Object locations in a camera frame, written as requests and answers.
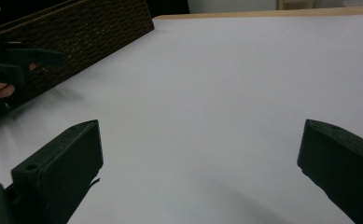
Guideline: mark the brown woven basket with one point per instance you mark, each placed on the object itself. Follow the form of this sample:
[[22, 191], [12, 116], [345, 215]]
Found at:
[[86, 34]]

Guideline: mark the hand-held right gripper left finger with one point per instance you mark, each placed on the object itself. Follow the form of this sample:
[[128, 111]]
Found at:
[[61, 161]]

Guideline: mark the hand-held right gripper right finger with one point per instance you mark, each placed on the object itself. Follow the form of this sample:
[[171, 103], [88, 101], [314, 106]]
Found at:
[[341, 161]]

